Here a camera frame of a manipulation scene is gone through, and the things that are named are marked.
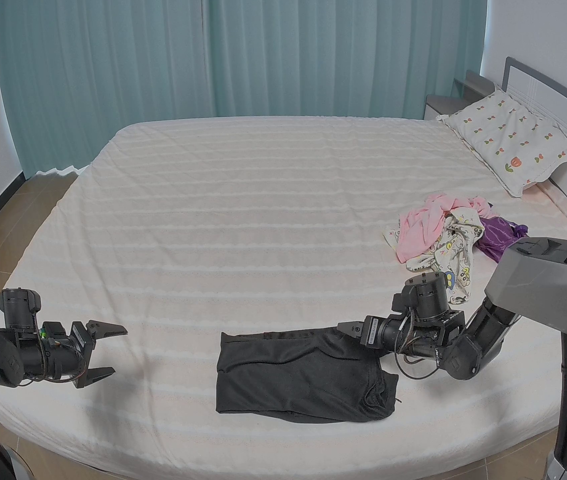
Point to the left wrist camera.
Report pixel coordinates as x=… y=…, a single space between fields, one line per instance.
x=54 y=330

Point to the white printed garment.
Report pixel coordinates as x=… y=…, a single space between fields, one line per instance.
x=456 y=258

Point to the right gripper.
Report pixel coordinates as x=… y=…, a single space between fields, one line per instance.
x=391 y=333

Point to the purple garment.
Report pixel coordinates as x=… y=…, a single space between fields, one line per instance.
x=501 y=235

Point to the grey bedside table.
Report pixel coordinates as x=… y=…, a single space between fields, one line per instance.
x=443 y=104

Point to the blue-green curtain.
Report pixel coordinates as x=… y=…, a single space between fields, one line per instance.
x=338 y=43
x=103 y=43

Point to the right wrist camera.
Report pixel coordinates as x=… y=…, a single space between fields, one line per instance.
x=399 y=304

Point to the white printed pillow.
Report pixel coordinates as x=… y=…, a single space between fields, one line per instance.
x=513 y=138

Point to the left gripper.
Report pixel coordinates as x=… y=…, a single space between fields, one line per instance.
x=58 y=360

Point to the pink garment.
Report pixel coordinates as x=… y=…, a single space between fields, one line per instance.
x=416 y=228

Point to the bed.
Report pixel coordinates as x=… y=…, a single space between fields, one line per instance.
x=213 y=218

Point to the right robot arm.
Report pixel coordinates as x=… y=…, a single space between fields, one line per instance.
x=538 y=288

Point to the black shorts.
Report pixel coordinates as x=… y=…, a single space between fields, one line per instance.
x=303 y=378

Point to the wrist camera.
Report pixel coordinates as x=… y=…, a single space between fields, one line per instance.
x=399 y=304
x=54 y=330

